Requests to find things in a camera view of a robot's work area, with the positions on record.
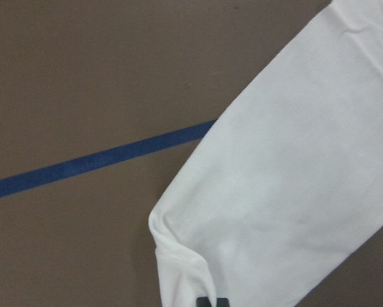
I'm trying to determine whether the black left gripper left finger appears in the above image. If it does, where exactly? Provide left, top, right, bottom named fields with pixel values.
left=196, top=297, right=210, bottom=307

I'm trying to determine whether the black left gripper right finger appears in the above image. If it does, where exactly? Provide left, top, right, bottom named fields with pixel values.
left=216, top=297, right=230, bottom=307

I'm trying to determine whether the white long-sleeve printed shirt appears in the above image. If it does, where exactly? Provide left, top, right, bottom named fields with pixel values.
left=148, top=1, right=383, bottom=306

